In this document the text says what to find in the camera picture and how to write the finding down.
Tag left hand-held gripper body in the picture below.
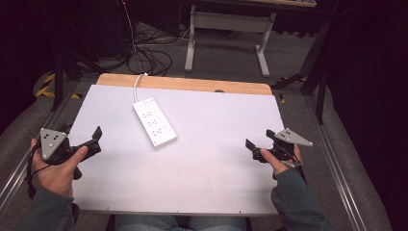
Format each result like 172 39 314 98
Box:
38 123 97 181

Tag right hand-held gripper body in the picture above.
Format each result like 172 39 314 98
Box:
260 128 314 181

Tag white power strip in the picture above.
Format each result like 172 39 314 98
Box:
132 97 178 149

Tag person's right hand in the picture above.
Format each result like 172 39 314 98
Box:
260 143 303 176

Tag person's left hand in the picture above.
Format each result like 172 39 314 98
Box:
30 138 89 199

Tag white board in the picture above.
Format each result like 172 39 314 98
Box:
66 84 286 216

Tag black metal stand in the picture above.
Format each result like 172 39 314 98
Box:
270 15 335 125

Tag black tripod stand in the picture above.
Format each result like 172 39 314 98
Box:
51 0 107 112

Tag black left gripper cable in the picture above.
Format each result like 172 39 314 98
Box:
26 143 52 200

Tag white power strip cable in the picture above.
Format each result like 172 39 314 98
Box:
133 72 149 104

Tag black floor cables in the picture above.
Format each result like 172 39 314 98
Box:
126 28 191 77

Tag grey metal table frame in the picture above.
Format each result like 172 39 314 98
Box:
184 5 277 78

